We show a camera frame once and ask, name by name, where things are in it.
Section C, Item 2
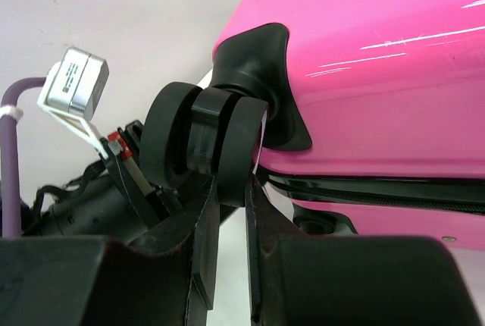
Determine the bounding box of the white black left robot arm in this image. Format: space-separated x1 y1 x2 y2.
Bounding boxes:
1 121 211 246

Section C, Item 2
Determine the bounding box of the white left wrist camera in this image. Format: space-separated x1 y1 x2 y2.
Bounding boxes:
37 46 109 159

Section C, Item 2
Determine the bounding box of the pink kids suitcase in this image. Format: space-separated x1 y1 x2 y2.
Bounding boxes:
139 0 484 251

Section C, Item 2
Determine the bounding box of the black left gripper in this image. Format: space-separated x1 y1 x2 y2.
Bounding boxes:
102 121 213 228

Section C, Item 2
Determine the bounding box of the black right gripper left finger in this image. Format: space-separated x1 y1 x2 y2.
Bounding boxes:
1 182 219 325

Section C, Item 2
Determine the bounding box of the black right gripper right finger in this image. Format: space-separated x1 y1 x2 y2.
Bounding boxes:
245 178 481 325

